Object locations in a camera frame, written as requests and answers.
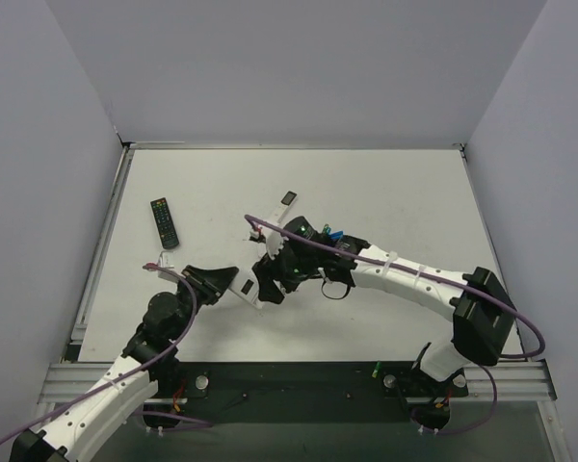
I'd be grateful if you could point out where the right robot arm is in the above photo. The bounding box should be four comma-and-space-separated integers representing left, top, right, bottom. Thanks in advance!
247, 217, 514, 382

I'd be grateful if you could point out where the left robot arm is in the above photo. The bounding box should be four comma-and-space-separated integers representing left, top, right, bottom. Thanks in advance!
9, 264, 239, 461

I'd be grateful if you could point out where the slim white remote control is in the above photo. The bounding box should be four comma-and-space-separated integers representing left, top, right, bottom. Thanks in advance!
269, 191, 298, 225

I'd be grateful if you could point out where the black TV remote control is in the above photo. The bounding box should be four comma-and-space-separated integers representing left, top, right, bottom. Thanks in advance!
150, 197, 180, 250

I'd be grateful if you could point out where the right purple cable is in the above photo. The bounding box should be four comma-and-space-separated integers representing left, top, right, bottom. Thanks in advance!
244, 214, 546, 434

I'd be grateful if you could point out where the purple cable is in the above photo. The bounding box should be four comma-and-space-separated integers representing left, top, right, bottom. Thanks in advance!
0, 262, 213, 453
244, 214, 546, 434

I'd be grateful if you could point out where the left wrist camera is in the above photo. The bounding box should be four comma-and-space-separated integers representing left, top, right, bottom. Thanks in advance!
156, 250, 178, 283

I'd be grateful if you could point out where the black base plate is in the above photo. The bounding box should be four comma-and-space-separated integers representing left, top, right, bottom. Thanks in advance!
143, 361, 468, 428

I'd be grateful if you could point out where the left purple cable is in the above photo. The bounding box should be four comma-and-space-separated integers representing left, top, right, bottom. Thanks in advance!
0, 262, 213, 453

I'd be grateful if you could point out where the aluminium frame rail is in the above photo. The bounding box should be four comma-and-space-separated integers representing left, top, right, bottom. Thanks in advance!
464, 360, 558, 402

